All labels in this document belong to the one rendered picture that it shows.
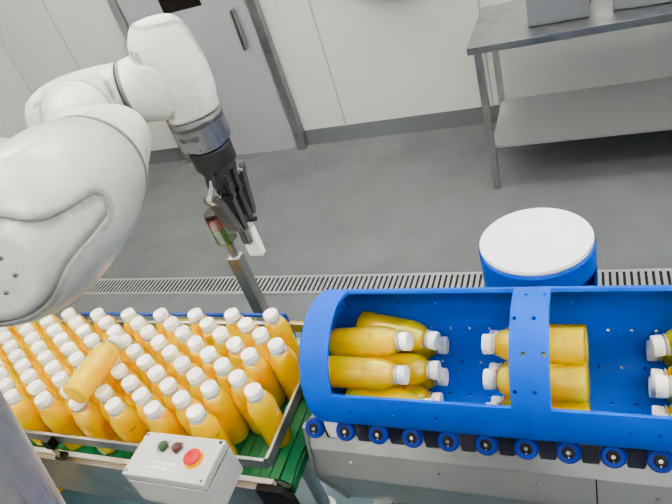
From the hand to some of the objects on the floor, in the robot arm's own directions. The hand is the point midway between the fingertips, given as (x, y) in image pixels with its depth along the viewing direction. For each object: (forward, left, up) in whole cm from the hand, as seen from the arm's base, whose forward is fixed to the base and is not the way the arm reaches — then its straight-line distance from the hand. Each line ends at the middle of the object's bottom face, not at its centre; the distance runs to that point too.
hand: (251, 239), depth 109 cm
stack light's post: (+41, +36, -142) cm, 153 cm away
